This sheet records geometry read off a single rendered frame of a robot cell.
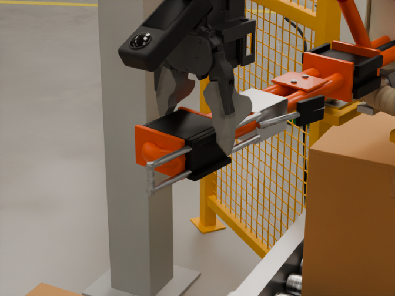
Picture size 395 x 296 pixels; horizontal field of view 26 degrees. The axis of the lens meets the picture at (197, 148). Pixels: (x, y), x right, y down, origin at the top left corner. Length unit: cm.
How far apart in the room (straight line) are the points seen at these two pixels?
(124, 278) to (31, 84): 223
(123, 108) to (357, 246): 110
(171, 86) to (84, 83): 391
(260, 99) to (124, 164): 162
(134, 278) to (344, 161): 135
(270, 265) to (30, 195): 184
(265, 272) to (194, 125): 98
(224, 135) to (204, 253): 220
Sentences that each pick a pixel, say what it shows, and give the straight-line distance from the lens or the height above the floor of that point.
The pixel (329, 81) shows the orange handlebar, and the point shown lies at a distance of 121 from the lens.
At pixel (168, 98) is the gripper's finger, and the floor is 127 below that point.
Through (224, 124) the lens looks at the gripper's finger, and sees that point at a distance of 97.
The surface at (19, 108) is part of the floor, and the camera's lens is 460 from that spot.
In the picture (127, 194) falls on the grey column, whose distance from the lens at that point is 274.
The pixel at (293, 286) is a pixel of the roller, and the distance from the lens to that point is 202.
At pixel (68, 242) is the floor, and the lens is 327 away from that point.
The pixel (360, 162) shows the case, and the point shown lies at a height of 94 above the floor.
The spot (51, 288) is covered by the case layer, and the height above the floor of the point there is 54.
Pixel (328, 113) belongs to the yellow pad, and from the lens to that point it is 142.
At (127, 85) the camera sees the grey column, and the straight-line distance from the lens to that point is 259.
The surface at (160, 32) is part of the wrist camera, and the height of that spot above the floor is 137.
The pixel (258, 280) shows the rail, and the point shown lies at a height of 59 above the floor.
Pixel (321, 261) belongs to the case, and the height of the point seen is 70.
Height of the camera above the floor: 163
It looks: 24 degrees down
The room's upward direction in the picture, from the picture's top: straight up
